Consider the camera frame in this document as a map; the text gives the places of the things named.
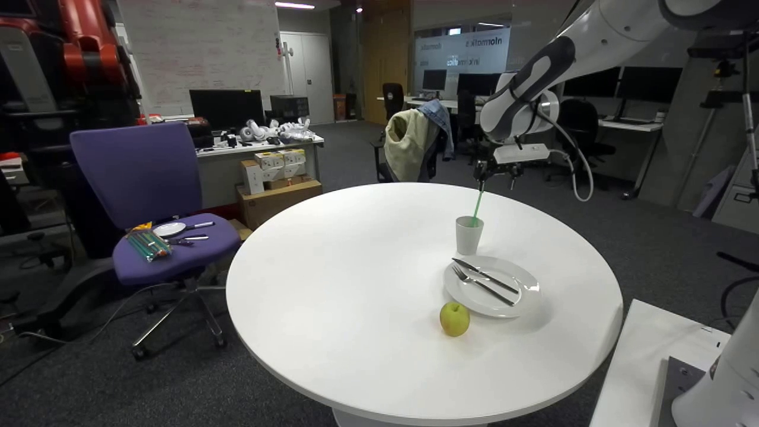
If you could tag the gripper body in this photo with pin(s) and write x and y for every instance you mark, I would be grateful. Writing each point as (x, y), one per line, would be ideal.
(499, 168)

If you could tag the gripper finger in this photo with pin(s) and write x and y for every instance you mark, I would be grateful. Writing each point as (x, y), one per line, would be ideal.
(479, 175)
(515, 176)

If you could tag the green straw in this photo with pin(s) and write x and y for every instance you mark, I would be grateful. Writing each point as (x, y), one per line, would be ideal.
(477, 206)

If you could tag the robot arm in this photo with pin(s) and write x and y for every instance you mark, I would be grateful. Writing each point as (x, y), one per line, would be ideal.
(599, 38)

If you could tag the white paper cup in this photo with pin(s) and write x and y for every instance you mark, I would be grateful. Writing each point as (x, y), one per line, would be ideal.
(468, 238)

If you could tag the chair with jackets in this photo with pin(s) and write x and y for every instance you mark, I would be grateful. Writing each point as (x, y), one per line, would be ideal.
(412, 145)

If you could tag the black office chair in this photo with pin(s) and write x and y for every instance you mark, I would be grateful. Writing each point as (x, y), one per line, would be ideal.
(392, 98)
(581, 127)

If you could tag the row of monitors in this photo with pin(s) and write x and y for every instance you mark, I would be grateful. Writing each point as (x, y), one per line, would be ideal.
(646, 83)
(468, 84)

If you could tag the metal knife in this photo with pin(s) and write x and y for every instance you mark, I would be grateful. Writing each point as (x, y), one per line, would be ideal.
(486, 274)

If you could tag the metal fork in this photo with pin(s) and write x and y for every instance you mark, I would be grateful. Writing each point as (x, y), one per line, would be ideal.
(483, 287)

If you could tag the frosted glass window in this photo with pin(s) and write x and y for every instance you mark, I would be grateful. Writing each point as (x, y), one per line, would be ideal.
(459, 53)

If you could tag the white desk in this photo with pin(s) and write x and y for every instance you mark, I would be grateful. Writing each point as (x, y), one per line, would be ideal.
(631, 125)

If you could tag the large white plate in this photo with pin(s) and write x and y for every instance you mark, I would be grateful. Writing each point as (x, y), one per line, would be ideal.
(489, 302)

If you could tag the green apple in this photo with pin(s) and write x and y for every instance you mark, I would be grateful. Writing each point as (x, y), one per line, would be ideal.
(455, 320)

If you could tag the white double door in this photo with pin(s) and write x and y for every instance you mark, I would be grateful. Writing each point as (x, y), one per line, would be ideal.
(308, 74)

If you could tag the brown cardboard box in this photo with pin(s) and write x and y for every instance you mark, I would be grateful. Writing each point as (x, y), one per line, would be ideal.
(278, 201)

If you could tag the stack of white boxes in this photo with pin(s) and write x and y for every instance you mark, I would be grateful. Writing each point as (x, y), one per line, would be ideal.
(273, 166)

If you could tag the heap of white robot parts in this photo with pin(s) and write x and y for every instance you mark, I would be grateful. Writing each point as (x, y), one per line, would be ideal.
(276, 131)

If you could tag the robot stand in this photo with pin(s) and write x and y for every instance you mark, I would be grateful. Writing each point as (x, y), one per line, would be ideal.
(637, 362)

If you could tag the grey cabinet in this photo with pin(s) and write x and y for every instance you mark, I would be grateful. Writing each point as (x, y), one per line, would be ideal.
(738, 196)

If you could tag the grey desk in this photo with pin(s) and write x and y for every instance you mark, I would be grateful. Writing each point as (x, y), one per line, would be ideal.
(222, 169)

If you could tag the black monitor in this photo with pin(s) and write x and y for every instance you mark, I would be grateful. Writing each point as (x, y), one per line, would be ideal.
(226, 108)

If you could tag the whiteboard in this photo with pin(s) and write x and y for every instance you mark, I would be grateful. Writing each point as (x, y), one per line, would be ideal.
(201, 53)

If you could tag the small white plate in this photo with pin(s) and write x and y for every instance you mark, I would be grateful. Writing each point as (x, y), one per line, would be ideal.
(168, 229)

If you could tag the packet of straws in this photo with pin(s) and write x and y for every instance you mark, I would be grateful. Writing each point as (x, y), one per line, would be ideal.
(147, 244)

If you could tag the purple office chair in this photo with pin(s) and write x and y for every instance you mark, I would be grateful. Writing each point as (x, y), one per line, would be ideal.
(139, 172)

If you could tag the red industrial robot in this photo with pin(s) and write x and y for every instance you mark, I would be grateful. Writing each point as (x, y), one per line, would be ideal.
(65, 65)

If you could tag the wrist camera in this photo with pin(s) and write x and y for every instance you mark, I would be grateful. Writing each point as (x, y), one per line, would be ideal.
(522, 153)

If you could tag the camera on tripod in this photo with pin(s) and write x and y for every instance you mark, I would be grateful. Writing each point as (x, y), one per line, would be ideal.
(748, 101)

